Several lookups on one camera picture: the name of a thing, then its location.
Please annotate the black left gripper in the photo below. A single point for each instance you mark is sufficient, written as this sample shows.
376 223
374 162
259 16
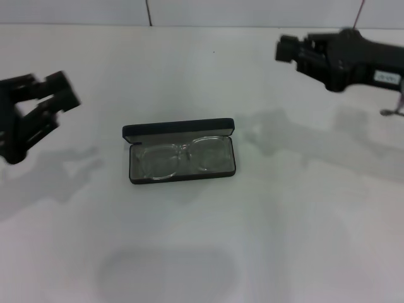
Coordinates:
12 126

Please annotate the clear white glasses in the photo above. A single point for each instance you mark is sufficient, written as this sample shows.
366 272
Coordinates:
184 156

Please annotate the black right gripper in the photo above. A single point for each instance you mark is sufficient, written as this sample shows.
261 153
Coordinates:
356 63

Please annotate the black glasses case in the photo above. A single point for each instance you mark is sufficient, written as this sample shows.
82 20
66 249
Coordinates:
180 126

